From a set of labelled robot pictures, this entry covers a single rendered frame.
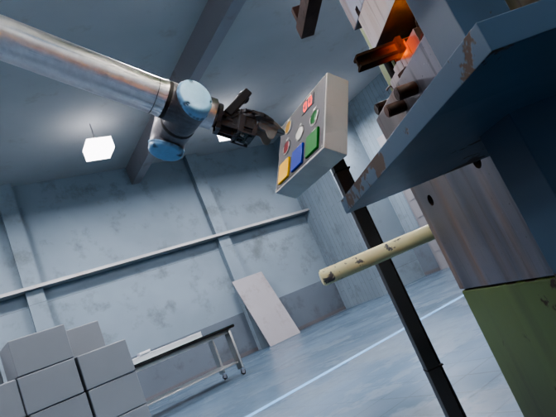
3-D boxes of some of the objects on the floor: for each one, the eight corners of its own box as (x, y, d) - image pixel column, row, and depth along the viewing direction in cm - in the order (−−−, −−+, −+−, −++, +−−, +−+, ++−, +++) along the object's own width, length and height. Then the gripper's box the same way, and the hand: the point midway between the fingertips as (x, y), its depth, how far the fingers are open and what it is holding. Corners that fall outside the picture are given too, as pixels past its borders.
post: (467, 456, 136) (316, 130, 157) (461, 452, 140) (314, 135, 161) (479, 450, 136) (327, 126, 158) (473, 446, 140) (325, 131, 162)
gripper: (208, 137, 134) (275, 159, 141) (218, 121, 126) (289, 144, 134) (212, 112, 138) (278, 135, 145) (222, 95, 130) (291, 119, 138)
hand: (280, 130), depth 140 cm, fingers closed
